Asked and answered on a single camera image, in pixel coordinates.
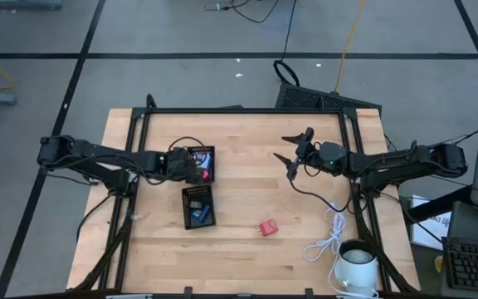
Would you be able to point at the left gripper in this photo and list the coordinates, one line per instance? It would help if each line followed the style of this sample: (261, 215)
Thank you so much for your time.
(185, 173)

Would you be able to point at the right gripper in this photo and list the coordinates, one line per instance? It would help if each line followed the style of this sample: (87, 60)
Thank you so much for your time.
(307, 155)

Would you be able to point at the pink small block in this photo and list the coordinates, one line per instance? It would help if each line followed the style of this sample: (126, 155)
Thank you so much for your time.
(206, 174)

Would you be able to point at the bright blue small box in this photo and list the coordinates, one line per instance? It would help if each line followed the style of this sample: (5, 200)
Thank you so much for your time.
(197, 215)

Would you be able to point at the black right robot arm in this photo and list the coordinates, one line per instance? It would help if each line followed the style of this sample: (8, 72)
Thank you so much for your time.
(396, 160)

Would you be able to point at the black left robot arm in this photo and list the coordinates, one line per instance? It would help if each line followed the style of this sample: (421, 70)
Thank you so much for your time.
(98, 151)

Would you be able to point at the black plastic mesh basket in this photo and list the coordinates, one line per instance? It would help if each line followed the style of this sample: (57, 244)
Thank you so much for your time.
(213, 166)
(187, 216)

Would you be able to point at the small white tape piece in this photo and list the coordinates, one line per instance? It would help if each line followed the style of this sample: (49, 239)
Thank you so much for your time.
(138, 217)

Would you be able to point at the black perforated computer case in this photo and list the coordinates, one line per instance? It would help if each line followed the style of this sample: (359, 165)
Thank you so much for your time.
(347, 104)

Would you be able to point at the white cylindrical cup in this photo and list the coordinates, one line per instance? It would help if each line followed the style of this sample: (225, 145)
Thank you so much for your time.
(356, 270)

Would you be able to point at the black monitor stand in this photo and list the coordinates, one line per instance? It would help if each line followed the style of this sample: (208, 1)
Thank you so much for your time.
(434, 207)

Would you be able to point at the white paper sheet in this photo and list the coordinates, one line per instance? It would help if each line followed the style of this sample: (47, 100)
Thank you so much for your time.
(434, 226)

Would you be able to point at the small yellow object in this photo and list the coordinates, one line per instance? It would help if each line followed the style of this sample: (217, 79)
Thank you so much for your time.
(438, 263)

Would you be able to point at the black keyboard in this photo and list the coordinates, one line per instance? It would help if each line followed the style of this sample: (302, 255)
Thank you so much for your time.
(473, 266)

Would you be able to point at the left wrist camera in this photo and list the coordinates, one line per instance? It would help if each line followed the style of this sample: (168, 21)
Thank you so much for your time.
(177, 157)

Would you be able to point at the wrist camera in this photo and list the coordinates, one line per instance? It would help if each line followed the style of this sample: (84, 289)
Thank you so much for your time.
(331, 151)
(177, 157)

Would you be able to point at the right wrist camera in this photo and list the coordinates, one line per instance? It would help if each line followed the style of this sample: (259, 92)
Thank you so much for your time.
(331, 151)

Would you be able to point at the black metal table frame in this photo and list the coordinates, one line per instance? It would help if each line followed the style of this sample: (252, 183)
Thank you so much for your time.
(243, 111)

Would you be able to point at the red wall charger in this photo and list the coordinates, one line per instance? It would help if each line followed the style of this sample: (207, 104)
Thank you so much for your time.
(269, 227)

